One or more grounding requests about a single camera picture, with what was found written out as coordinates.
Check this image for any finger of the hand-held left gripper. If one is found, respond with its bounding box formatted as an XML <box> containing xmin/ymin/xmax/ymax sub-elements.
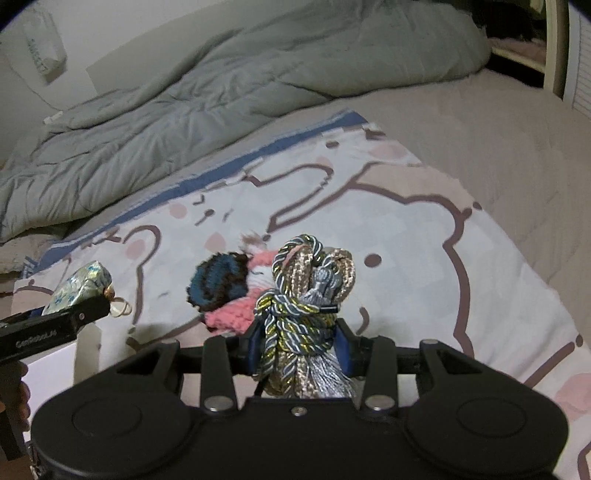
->
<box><xmin>44</xmin><ymin>295</ymin><xmax>112</xmax><ymax>340</ymax></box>

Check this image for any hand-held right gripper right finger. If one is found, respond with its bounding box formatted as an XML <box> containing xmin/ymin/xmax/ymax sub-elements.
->
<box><xmin>335</xmin><ymin>319</ymin><xmax>482</xmax><ymax>413</ymax></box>

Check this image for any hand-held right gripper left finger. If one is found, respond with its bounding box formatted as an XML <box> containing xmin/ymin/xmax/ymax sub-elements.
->
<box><xmin>113</xmin><ymin>319</ymin><xmax>266</xmax><ymax>414</ymax></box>

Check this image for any blue-green floral brocade pouch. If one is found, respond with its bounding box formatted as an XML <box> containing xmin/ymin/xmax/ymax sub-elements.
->
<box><xmin>41</xmin><ymin>260</ymin><xmax>133</xmax><ymax>320</ymax></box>

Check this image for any white shallow cardboard box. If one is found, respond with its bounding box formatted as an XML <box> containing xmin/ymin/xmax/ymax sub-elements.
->
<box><xmin>21</xmin><ymin>322</ymin><xmax>116</xmax><ymax>418</ymax></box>

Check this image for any twisted gold grey cord bundle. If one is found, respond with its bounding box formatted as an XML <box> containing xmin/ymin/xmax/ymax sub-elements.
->
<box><xmin>252</xmin><ymin>234</ymin><xmax>359</xmax><ymax>400</ymax></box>

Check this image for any person's left hand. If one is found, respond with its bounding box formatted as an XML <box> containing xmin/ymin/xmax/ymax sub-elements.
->
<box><xmin>15</xmin><ymin>362</ymin><xmax>32</xmax><ymax>420</ymax></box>

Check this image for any pink crochet scrunchie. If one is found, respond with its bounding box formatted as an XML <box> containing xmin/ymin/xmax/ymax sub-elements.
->
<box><xmin>203</xmin><ymin>294</ymin><xmax>266</xmax><ymax>336</ymax></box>

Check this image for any dark blue brown crochet scrunchie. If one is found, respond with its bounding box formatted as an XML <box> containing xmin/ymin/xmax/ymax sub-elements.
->
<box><xmin>185</xmin><ymin>252</ymin><xmax>251</xmax><ymax>315</ymax></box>

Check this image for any beige fleece blanket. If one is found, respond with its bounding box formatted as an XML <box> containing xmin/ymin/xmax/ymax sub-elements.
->
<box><xmin>0</xmin><ymin>234</ymin><xmax>63</xmax><ymax>280</ymax></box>

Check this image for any pink white crochet piece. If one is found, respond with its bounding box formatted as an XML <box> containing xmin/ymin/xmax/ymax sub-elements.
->
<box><xmin>240</xmin><ymin>232</ymin><xmax>280</xmax><ymax>296</ymax></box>

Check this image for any bear printed blanket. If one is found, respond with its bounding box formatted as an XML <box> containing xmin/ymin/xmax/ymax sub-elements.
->
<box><xmin>13</xmin><ymin>108</ymin><xmax>591</xmax><ymax>480</ymax></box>

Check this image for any grey duvet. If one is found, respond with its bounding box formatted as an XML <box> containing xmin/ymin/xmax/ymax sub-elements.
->
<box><xmin>0</xmin><ymin>0</ymin><xmax>491</xmax><ymax>244</ymax></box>

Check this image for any white headboard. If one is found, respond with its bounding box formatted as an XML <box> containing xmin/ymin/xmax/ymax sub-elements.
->
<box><xmin>85</xmin><ymin>16</ymin><xmax>199</xmax><ymax>101</ymax></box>

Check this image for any folded pink cloth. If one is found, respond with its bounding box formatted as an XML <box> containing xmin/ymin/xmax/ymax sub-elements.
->
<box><xmin>488</xmin><ymin>37</ymin><xmax>546</xmax><ymax>63</ymax></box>

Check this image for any cream clothes shelf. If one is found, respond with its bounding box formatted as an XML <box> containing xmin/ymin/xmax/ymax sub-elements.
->
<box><xmin>482</xmin><ymin>0</ymin><xmax>571</xmax><ymax>100</ymax></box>

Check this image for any white slatted panel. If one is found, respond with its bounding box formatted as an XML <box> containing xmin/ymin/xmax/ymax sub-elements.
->
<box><xmin>562</xmin><ymin>0</ymin><xmax>591</xmax><ymax>118</ymax></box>

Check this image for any white wall hanging pouch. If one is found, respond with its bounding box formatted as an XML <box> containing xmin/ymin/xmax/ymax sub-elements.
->
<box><xmin>19</xmin><ymin>9</ymin><xmax>68</xmax><ymax>85</ymax></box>

